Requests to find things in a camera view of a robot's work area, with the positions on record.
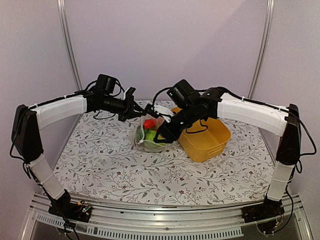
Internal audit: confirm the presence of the floral tablecloth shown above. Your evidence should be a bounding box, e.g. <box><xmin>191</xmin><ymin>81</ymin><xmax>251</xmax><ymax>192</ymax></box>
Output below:
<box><xmin>54</xmin><ymin>111</ymin><xmax>274</xmax><ymax>205</ymax></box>

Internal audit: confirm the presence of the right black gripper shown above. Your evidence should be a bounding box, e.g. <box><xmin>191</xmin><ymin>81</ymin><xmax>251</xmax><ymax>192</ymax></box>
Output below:
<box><xmin>154</xmin><ymin>102</ymin><xmax>199</xmax><ymax>143</ymax></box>

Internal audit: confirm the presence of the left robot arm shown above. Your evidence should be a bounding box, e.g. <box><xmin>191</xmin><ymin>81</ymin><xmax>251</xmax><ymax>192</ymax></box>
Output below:
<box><xmin>10</xmin><ymin>74</ymin><xmax>146</xmax><ymax>223</ymax></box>

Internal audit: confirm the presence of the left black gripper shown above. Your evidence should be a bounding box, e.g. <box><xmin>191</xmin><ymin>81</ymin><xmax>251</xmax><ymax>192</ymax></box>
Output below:
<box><xmin>102</xmin><ymin>93</ymin><xmax>147</xmax><ymax>122</ymax></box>

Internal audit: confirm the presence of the clear zip top bag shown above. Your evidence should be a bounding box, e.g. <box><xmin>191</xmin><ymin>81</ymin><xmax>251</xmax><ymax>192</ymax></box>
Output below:
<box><xmin>130</xmin><ymin>114</ymin><xmax>171</xmax><ymax>153</ymax></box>

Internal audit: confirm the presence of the yellow plastic basket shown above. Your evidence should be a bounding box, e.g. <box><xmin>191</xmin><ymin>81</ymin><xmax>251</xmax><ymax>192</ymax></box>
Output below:
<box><xmin>178</xmin><ymin>118</ymin><xmax>231</xmax><ymax>163</ymax></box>

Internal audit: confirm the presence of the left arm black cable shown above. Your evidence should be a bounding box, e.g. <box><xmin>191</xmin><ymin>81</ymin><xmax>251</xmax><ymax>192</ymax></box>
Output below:
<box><xmin>84</xmin><ymin>78</ymin><xmax>126</xmax><ymax>97</ymax></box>

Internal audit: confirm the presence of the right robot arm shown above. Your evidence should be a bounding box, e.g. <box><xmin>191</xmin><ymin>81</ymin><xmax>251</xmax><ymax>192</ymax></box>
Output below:
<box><xmin>148</xmin><ymin>79</ymin><xmax>306</xmax><ymax>236</ymax></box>

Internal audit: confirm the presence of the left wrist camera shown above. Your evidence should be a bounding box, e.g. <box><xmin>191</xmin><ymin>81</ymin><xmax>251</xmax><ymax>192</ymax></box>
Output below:
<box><xmin>123</xmin><ymin>86</ymin><xmax>136</xmax><ymax>100</ymax></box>

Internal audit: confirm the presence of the aluminium frame post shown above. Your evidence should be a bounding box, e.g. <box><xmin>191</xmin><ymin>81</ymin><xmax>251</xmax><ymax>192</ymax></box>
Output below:
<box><xmin>247</xmin><ymin>0</ymin><xmax>275</xmax><ymax>99</ymax></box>
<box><xmin>56</xmin><ymin>0</ymin><xmax>83</xmax><ymax>91</ymax></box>

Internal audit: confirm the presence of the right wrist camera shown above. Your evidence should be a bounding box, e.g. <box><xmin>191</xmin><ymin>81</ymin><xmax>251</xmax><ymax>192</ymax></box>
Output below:
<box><xmin>144</xmin><ymin>103</ymin><xmax>174</xmax><ymax>119</ymax></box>

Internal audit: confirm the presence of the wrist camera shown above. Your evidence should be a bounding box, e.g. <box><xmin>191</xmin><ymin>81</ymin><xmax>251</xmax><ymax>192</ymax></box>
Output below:
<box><xmin>144</xmin><ymin>103</ymin><xmax>174</xmax><ymax>119</ymax></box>
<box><xmin>123</xmin><ymin>86</ymin><xmax>136</xmax><ymax>100</ymax></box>

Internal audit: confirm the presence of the right aluminium frame post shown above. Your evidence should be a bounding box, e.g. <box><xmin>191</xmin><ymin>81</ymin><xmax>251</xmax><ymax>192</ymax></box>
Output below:
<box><xmin>247</xmin><ymin>0</ymin><xmax>275</xmax><ymax>99</ymax></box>

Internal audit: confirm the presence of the left aluminium frame post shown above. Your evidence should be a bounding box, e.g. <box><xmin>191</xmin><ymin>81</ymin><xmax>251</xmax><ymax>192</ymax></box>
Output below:
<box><xmin>56</xmin><ymin>0</ymin><xmax>83</xmax><ymax>91</ymax></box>

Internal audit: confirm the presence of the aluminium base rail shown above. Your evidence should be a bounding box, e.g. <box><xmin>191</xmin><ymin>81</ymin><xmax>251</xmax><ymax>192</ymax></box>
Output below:
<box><xmin>20</xmin><ymin>193</ymin><xmax>314</xmax><ymax>240</ymax></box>

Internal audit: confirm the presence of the orange toy carrot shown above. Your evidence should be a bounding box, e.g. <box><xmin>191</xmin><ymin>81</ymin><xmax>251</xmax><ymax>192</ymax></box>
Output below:
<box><xmin>142</xmin><ymin>118</ymin><xmax>162</xmax><ymax>131</ymax></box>

